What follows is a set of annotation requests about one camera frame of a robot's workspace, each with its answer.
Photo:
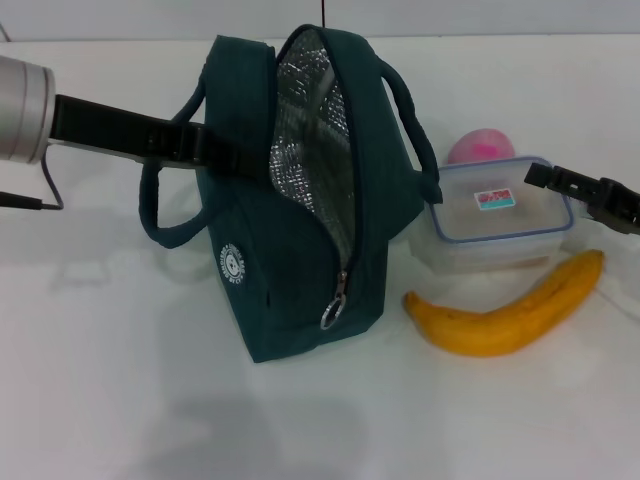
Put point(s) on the pink round fruit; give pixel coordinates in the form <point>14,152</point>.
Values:
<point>480,147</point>

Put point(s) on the clear plastic food container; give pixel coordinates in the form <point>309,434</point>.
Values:
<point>500,220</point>

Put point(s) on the yellow banana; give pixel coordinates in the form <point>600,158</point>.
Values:
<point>490,335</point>

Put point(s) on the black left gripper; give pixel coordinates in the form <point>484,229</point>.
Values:
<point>105,127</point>

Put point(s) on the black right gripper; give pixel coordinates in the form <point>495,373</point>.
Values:
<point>620,210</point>

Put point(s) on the dark teal insulated lunch bag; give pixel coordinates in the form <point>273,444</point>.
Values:
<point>310,280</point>

